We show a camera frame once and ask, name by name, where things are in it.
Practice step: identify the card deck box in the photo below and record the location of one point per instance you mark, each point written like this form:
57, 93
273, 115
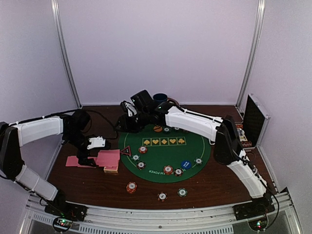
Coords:
111, 169

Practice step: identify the patterned saucer plate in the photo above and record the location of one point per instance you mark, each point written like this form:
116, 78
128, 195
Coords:
173, 101

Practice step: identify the orange big blind button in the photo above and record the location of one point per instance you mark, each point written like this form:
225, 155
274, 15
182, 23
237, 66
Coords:
158, 128

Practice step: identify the aluminium poker case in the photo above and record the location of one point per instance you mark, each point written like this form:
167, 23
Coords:
255, 120

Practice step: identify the dealt red card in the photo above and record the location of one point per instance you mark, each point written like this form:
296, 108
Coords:
72, 161
87, 162

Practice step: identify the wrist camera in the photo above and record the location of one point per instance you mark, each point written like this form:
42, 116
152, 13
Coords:
96, 142
128, 108

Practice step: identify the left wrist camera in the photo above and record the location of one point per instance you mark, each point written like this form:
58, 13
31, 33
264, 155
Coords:
96, 142

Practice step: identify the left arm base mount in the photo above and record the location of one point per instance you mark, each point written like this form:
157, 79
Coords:
65, 218

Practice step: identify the green round poker mat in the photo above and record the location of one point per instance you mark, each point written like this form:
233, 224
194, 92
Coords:
164, 149

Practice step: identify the red orange chip stack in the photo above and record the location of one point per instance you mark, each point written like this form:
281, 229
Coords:
131, 187

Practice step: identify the black triangular all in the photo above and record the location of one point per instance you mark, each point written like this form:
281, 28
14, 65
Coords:
126, 151

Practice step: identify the aluminium front rail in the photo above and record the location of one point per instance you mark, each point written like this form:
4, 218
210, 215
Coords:
210, 220

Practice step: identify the red backed card deck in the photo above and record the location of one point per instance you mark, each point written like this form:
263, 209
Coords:
108, 158

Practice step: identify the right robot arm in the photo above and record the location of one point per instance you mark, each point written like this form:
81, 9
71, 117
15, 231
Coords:
228, 150

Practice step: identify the blue small blind button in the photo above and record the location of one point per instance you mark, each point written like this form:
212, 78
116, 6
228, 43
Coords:
186, 164

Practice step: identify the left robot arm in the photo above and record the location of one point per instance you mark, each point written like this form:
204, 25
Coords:
36, 138

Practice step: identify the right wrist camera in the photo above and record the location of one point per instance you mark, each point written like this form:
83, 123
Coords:
128, 108

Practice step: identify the blue cup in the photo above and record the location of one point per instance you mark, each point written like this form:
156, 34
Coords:
160, 97

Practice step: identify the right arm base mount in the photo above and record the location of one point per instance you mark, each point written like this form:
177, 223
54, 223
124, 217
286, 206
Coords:
255, 214

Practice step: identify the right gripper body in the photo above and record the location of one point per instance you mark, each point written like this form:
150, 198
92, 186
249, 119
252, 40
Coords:
135, 125

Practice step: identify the boxed card deck in case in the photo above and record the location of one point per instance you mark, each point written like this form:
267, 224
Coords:
243, 138

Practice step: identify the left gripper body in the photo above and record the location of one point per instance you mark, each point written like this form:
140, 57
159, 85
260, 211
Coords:
80, 154

